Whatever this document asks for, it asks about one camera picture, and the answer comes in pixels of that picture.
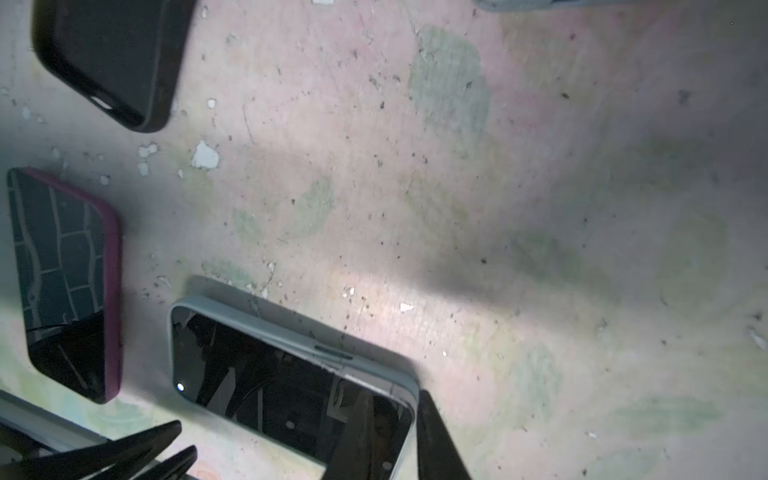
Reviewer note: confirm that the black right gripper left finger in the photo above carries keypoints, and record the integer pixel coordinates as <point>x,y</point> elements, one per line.
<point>353,457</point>

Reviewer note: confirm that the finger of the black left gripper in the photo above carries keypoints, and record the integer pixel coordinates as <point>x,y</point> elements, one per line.
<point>125,458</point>
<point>173,468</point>

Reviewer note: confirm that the light blue phone case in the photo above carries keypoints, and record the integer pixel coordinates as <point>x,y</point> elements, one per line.
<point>505,6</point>
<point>336,354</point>

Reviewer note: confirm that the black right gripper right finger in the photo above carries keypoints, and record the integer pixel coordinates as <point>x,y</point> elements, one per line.
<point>437,455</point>

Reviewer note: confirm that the black phone case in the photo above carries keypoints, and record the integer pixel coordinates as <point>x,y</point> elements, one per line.
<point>122,56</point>

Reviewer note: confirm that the purple phone black screen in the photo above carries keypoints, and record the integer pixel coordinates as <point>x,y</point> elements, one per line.
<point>67,246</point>

